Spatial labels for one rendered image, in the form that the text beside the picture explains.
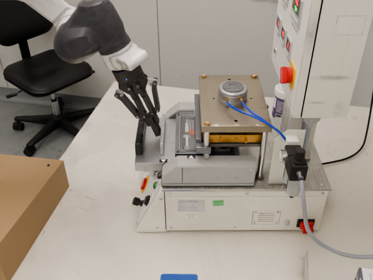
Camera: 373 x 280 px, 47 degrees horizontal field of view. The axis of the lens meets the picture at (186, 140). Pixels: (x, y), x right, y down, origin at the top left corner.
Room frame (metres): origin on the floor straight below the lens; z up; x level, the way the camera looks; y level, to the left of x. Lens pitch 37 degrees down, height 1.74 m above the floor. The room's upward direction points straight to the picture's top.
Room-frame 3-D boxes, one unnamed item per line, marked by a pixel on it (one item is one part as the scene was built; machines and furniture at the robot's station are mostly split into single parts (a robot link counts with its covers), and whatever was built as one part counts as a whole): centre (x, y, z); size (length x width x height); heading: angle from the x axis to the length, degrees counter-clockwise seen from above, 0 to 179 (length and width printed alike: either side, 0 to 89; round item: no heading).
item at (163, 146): (1.03, 0.00, 0.97); 0.30 x 0.22 x 0.08; 90
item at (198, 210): (1.01, -0.12, 0.84); 0.53 x 0.37 x 0.17; 90
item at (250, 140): (1.02, -0.13, 1.07); 0.22 x 0.17 x 0.10; 0
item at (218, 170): (0.89, -0.05, 0.97); 0.26 x 0.05 x 0.07; 90
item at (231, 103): (1.01, -0.16, 1.08); 0.31 x 0.24 x 0.13; 0
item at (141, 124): (1.03, 0.13, 0.99); 0.15 x 0.02 x 0.04; 0
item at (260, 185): (1.03, -0.16, 0.93); 0.46 x 0.35 x 0.01; 90
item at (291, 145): (0.81, -0.26, 1.05); 0.15 x 0.05 x 0.15; 0
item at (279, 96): (1.47, -0.39, 0.83); 0.09 x 0.09 x 0.15
